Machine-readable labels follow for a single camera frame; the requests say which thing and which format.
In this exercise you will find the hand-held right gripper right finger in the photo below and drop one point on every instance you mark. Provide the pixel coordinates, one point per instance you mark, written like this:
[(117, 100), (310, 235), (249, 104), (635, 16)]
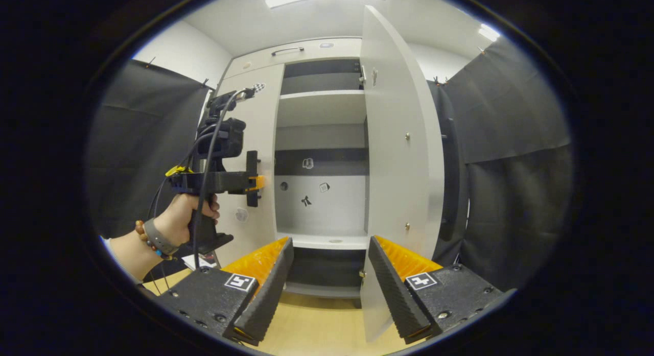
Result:
[(396, 289)]

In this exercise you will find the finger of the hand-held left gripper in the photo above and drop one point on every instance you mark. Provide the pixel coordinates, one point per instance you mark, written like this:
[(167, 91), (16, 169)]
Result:
[(240, 183)]

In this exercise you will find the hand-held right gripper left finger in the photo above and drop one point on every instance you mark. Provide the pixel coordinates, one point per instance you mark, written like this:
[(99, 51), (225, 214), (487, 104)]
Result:
[(263, 294)]

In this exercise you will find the white shoe cabinet door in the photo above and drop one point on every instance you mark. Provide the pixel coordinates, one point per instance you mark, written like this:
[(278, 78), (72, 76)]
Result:
[(398, 182), (265, 121)]

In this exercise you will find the white double-door shoe cabinet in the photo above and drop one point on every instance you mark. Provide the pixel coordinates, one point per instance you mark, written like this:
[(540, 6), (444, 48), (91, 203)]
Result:
[(342, 50)]

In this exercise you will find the metal door hinge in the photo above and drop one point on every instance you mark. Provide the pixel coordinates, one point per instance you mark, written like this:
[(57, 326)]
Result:
[(364, 75), (362, 275)]

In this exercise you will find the white cabinet shelf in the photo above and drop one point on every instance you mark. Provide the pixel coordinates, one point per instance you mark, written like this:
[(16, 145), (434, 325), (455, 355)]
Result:
[(322, 241), (322, 111)]

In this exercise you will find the white paper sheet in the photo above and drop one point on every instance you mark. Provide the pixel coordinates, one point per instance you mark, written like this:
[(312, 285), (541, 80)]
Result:
[(204, 263)]

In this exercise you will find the black backdrop cloth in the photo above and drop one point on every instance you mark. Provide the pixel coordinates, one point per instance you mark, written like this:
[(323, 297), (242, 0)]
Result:
[(138, 141), (511, 116)]

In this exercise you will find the grey wristband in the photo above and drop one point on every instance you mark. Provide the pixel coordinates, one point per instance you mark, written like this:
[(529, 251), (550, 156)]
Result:
[(159, 238)]

